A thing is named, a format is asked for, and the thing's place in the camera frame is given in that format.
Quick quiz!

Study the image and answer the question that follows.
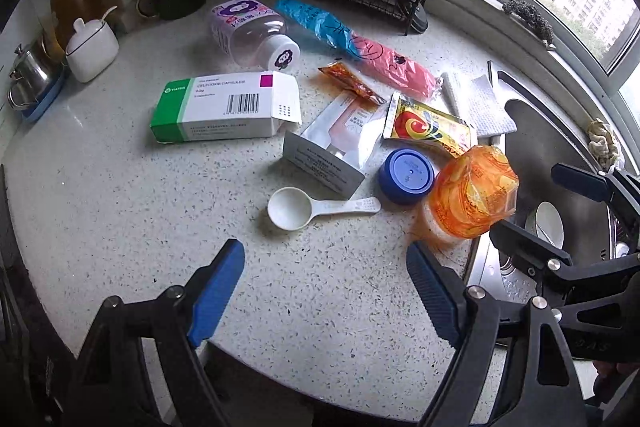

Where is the white plastic measuring spoon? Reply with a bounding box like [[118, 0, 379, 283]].
[[267, 187, 382, 232]]

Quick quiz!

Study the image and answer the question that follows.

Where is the stainless steel teapot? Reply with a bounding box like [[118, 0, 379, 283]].
[[7, 42, 64, 110]]

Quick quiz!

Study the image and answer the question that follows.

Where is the clear blister pack with card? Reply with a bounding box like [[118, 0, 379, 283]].
[[282, 91, 386, 200]]

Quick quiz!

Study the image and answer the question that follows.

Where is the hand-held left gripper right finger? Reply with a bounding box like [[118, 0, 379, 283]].
[[406, 242, 588, 427]]

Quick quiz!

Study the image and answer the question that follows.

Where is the white seasoning jar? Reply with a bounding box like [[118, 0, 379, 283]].
[[65, 5, 120, 83]]

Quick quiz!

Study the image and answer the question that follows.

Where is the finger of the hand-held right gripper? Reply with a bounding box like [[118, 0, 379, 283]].
[[551, 163, 640, 230], [489, 220, 574, 289]]

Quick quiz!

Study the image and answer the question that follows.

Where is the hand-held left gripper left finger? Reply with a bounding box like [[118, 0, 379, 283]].
[[62, 238, 246, 427]]

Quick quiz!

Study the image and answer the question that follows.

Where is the white paper towel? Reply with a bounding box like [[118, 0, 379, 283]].
[[462, 74, 519, 138]]

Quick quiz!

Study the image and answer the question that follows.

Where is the clear bottle with purple label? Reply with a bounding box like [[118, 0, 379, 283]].
[[209, 0, 301, 72]]

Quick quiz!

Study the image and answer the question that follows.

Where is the yellow and red sauce packet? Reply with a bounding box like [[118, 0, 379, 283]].
[[382, 92, 479, 158]]

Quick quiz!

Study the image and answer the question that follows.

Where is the amber oil bottle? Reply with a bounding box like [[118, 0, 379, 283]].
[[49, 0, 109, 54]]

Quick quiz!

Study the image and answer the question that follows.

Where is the green and white medicine box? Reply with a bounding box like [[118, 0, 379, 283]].
[[150, 71, 304, 144]]

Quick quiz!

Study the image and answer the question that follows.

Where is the white ceramic spoon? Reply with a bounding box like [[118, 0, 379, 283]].
[[525, 201, 565, 253]]

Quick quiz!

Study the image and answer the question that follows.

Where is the dried dark plant sprig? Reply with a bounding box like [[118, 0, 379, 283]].
[[501, 0, 556, 48]]

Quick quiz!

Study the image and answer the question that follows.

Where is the blue and pink plastic wrapper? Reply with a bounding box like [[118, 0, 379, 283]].
[[274, 0, 444, 100]]

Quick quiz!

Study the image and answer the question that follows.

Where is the stainless steel sink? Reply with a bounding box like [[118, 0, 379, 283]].
[[462, 59, 640, 338]]

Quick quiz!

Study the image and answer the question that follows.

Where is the orange plastic bottle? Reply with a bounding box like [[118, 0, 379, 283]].
[[417, 144, 520, 251]]

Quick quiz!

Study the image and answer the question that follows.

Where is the orange sauce sachet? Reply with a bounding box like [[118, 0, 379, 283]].
[[318, 61, 387, 106]]

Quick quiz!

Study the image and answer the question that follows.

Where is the beige rag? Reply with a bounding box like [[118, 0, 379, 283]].
[[586, 118, 621, 170]]

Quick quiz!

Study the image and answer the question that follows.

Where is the blue tray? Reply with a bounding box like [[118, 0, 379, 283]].
[[20, 66, 71, 124]]

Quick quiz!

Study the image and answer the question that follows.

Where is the blue plastic lid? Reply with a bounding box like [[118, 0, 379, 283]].
[[378, 149, 437, 206]]

